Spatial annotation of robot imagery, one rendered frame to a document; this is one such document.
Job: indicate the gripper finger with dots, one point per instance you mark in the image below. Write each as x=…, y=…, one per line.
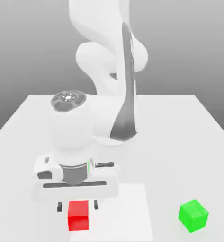
x=95, y=205
x=59, y=206

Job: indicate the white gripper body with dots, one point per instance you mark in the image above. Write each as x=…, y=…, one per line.
x=47, y=192

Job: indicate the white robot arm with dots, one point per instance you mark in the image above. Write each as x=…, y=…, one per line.
x=72, y=132

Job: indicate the small red cube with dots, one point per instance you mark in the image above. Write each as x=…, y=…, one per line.
x=78, y=215

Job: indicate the small green cube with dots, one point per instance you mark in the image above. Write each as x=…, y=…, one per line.
x=193, y=216

